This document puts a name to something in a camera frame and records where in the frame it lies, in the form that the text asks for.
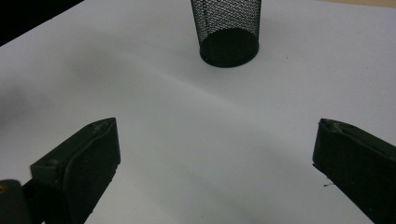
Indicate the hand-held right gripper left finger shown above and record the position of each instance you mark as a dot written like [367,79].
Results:
[81,174]

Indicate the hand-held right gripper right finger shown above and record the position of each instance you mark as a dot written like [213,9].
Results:
[358,165]

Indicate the black mesh pen holder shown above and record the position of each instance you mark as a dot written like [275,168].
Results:
[229,46]

